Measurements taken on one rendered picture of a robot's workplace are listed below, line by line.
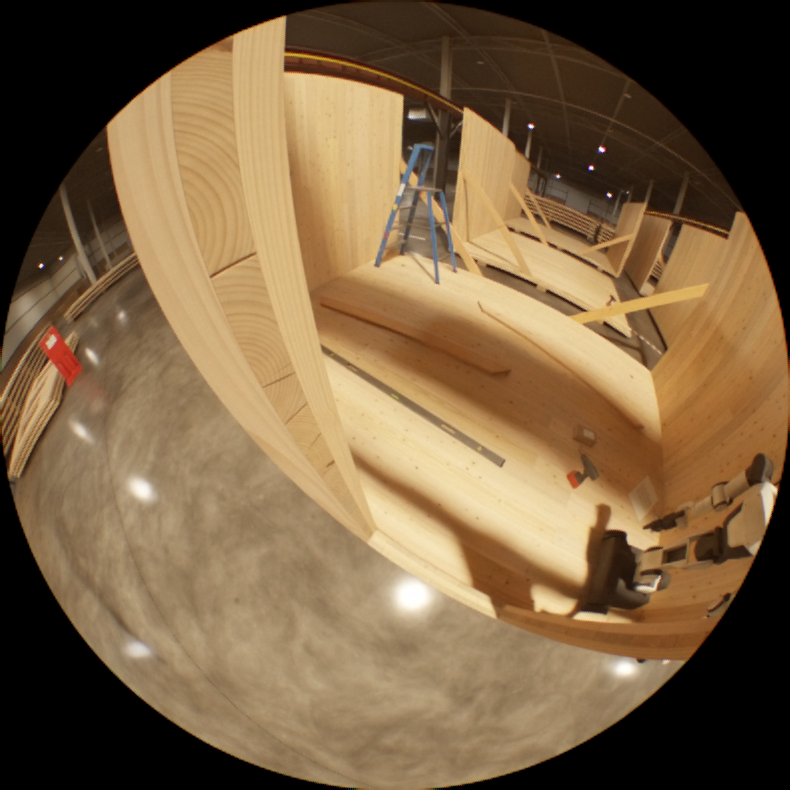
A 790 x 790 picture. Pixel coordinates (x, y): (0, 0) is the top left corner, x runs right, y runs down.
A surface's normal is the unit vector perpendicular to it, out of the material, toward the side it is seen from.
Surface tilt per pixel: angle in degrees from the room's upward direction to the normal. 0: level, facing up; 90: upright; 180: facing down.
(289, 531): 0
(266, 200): 90
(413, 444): 0
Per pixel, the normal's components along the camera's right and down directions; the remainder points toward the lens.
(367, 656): 0.02, -0.61
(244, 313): 0.81, 0.47
